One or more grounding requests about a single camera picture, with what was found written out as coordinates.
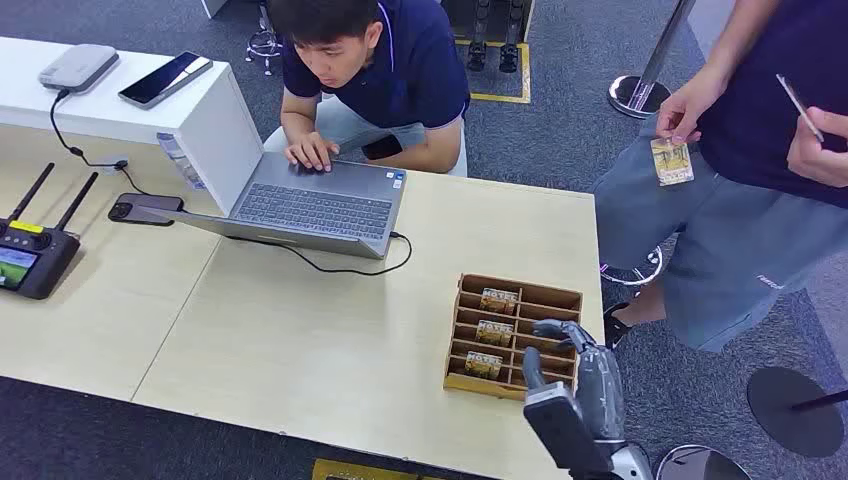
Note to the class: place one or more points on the thin pale card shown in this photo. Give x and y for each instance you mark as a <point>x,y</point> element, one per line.
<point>798,106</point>

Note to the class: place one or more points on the yellow printed card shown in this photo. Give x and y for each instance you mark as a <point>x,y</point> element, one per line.
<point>672,164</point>

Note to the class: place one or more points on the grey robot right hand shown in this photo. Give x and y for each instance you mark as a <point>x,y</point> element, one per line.
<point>603,391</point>

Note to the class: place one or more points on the grey laptop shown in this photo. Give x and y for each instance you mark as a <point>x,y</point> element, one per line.
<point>318,208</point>

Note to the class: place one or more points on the black smartphone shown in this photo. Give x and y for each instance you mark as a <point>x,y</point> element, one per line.
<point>146,208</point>

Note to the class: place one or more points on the white cabinet corner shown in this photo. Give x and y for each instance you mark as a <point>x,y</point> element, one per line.
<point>213,6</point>

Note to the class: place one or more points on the person's left hand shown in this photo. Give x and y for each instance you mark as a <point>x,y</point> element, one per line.
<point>821,149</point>

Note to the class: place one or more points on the wooden card holder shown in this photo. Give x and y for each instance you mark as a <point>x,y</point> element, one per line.
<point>503,387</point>

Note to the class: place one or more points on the chrome stanchion post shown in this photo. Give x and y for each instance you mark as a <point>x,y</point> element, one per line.
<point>652,63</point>

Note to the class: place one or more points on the black tablet with grey case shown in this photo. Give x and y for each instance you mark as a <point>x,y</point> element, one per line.
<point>162,79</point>

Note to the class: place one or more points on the grey power bank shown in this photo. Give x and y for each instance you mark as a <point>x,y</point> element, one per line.
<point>78,66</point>

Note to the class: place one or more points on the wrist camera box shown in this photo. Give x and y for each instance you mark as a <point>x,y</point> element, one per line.
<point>563,427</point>

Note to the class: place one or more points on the seated person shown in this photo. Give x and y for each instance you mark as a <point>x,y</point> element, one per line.
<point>411,66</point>

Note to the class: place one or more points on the chrome round base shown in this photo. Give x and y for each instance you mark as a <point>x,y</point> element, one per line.
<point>702,467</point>

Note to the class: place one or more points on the hotel card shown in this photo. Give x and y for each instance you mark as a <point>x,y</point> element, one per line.
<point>483,365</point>
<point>498,301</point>
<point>493,332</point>

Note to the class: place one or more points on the yellow floor tape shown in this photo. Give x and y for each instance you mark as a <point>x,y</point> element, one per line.
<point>526,73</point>

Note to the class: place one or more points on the black round stand base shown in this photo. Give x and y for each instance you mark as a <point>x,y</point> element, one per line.
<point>792,411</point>

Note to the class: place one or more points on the standing person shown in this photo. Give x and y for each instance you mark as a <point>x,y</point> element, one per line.
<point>729,218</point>

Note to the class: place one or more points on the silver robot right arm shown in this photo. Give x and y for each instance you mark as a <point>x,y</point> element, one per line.
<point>629,464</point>

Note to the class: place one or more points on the black robot legs stand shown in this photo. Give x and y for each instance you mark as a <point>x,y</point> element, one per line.
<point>509,56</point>

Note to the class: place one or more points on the white desk riser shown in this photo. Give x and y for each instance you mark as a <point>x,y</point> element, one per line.
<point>218,126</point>

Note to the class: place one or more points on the black stool with chrome base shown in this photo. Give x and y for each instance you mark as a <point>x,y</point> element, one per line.
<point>646,275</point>

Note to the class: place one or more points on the black remote controller with antennas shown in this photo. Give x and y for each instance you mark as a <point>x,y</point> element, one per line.
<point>36,255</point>

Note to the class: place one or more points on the yellow floor sign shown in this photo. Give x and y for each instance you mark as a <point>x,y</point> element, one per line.
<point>358,472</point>

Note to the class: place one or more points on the person's right hand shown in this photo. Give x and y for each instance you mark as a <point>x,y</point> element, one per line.
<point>312,151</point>
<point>689,109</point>

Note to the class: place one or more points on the chrome stool base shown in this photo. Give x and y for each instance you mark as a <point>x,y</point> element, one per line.
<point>264,43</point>

